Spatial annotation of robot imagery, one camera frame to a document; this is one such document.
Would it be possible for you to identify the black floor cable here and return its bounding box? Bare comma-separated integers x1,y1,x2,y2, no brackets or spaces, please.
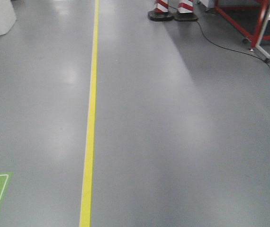
196,20,270,92

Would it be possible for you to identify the red white traffic cone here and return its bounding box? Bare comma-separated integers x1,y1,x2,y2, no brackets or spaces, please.
147,0,173,21

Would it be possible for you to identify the red metal frame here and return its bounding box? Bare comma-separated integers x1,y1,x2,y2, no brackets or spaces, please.
213,0,270,63

